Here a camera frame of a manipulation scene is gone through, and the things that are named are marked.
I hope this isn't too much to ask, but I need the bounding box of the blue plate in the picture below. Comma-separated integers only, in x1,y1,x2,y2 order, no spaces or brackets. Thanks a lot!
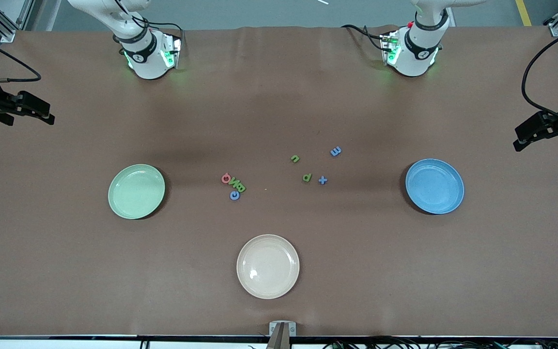
405,159,465,215

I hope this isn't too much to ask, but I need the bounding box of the light green plate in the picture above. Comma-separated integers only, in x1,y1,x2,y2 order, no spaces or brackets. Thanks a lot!
108,164,166,220

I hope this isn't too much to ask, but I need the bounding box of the silver base connector block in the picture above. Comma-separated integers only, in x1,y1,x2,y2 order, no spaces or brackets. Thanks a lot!
380,30,401,66
162,35,183,69

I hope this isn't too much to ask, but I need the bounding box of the brown table cover mat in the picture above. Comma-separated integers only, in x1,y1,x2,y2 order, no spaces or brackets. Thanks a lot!
0,25,558,337

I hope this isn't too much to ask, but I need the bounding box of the beige plate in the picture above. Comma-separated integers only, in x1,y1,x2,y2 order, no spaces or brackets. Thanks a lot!
236,234,300,300

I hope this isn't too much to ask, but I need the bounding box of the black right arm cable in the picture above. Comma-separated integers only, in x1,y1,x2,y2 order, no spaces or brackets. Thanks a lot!
0,27,42,84

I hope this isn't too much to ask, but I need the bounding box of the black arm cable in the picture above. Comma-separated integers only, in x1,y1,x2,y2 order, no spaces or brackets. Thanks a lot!
0,27,42,84
522,22,558,122

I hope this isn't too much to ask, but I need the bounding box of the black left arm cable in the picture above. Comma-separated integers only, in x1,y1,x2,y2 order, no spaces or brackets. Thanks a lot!
522,22,558,122

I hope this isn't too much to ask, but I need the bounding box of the black base cable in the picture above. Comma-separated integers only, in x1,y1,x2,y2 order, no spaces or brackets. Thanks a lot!
341,23,387,51
139,18,184,35

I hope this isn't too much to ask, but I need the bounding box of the metal camera post bracket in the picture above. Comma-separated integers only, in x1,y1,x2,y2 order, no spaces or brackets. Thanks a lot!
269,321,297,349

